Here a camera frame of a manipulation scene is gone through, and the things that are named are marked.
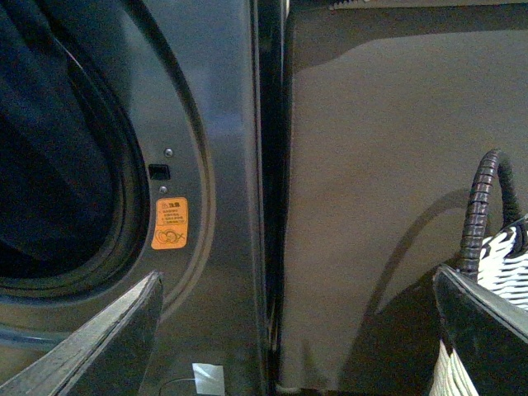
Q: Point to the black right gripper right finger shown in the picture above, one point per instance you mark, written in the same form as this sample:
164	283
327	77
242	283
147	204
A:
483	344

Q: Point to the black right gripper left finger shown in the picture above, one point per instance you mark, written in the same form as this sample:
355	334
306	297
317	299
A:
108	355

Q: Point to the dark navy garment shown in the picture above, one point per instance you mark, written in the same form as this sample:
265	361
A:
56	187

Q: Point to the grey front-load washing machine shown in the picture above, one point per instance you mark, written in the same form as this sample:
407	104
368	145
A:
176	83

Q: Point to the black white woven basket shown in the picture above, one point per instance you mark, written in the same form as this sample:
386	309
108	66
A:
502	268

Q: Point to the orange warning sticker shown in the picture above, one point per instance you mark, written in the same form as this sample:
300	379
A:
171	223

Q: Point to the black door latch slot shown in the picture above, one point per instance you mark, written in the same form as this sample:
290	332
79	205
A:
159	172

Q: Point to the brown cabinet panel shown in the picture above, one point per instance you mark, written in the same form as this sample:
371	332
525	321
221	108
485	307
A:
391	109

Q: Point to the dark wrapped basket handle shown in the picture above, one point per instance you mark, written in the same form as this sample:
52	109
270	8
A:
494	164

